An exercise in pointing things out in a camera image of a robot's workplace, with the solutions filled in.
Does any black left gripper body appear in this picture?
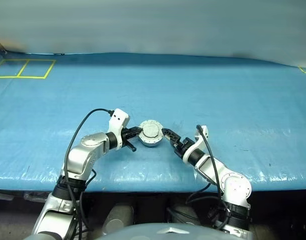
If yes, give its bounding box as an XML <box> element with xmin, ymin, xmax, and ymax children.
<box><xmin>121</xmin><ymin>127</ymin><xmax>137</xmax><ymax>153</ymax></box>

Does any round silver motor housing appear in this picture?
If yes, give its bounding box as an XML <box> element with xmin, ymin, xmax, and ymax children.
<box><xmin>138</xmin><ymin>134</ymin><xmax>164</xmax><ymax>148</ymax></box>

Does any toothed silver housing lid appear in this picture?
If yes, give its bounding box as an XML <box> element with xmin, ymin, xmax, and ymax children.
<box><xmin>138</xmin><ymin>119</ymin><xmax>164</xmax><ymax>142</ymax></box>

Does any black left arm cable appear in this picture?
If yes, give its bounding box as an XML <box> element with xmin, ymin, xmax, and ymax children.
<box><xmin>63</xmin><ymin>108</ymin><xmax>115</xmax><ymax>240</ymax></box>

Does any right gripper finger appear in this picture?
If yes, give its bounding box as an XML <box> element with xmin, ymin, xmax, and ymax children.
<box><xmin>169</xmin><ymin>139</ymin><xmax>180</xmax><ymax>157</ymax></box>
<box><xmin>162</xmin><ymin>128</ymin><xmax>182</xmax><ymax>144</ymax></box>

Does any blue plastic table cover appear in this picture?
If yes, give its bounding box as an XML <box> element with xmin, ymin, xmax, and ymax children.
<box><xmin>0</xmin><ymin>51</ymin><xmax>306</xmax><ymax>193</ymax></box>

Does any yellow tape double square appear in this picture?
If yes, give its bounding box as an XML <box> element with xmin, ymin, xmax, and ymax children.
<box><xmin>0</xmin><ymin>59</ymin><xmax>56</xmax><ymax>80</ymax></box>

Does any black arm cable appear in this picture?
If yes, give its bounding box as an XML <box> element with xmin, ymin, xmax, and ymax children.
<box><xmin>63</xmin><ymin>108</ymin><xmax>115</xmax><ymax>240</ymax></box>
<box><xmin>185</xmin><ymin>124</ymin><xmax>231</xmax><ymax>231</ymax></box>

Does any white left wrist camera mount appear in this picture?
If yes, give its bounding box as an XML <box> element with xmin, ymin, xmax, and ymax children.
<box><xmin>108</xmin><ymin>108</ymin><xmax>130</xmax><ymax>151</ymax></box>

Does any grey rounded shape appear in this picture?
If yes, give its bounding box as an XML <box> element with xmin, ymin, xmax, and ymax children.
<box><xmin>171</xmin><ymin>203</ymin><xmax>201</xmax><ymax>226</ymax></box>
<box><xmin>104</xmin><ymin>203</ymin><xmax>134</xmax><ymax>236</ymax></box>

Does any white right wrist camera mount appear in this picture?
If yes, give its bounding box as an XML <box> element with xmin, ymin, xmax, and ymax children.
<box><xmin>181</xmin><ymin>124</ymin><xmax>209</xmax><ymax>163</ymax></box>

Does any grey robot torso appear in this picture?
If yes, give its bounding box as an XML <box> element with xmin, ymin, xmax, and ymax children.
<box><xmin>95</xmin><ymin>222</ymin><xmax>234</xmax><ymax>240</ymax></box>

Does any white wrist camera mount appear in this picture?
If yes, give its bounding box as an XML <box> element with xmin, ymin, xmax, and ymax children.
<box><xmin>108</xmin><ymin>108</ymin><xmax>130</xmax><ymax>151</ymax></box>
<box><xmin>181</xmin><ymin>124</ymin><xmax>209</xmax><ymax>163</ymax></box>

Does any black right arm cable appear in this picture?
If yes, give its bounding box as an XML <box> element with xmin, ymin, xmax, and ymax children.
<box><xmin>185</xmin><ymin>124</ymin><xmax>231</xmax><ymax>231</ymax></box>

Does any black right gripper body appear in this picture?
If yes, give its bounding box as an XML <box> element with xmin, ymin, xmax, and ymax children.
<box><xmin>173</xmin><ymin>137</ymin><xmax>195</xmax><ymax>158</ymax></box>

